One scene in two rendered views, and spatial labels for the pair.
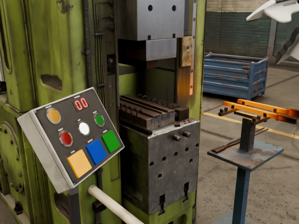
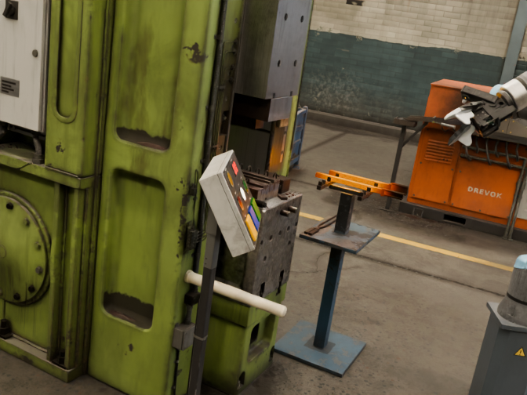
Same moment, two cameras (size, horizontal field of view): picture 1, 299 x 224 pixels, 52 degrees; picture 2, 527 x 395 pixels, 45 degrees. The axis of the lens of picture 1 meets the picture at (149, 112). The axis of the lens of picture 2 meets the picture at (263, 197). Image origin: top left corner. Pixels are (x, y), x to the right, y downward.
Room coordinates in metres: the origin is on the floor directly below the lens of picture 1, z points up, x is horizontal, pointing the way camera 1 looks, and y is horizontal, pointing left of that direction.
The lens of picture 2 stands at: (-0.93, 1.00, 1.71)
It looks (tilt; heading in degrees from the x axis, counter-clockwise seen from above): 17 degrees down; 337
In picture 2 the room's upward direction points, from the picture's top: 8 degrees clockwise
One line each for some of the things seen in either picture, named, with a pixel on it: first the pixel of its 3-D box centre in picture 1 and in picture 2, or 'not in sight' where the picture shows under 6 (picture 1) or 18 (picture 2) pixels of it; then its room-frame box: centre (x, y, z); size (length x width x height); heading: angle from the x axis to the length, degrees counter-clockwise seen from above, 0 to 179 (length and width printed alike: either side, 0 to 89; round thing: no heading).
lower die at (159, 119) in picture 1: (135, 110); (227, 179); (1.65, 0.08, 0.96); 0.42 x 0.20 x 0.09; 41
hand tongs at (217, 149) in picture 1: (242, 138); (331, 220); (1.89, -0.62, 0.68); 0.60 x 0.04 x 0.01; 130
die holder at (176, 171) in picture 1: (142, 150); (224, 231); (1.69, 0.04, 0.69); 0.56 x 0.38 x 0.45; 41
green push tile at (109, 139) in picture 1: (110, 142); (254, 210); (1.10, 0.15, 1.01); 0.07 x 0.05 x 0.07; 156
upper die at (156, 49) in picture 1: (135, 46); (237, 99); (1.65, 0.08, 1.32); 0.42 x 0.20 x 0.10; 41
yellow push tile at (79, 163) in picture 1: (78, 163); (249, 227); (0.92, 0.24, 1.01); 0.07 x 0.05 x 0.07; 156
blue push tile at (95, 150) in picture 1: (95, 151); (252, 219); (1.01, 0.19, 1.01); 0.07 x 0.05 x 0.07; 156
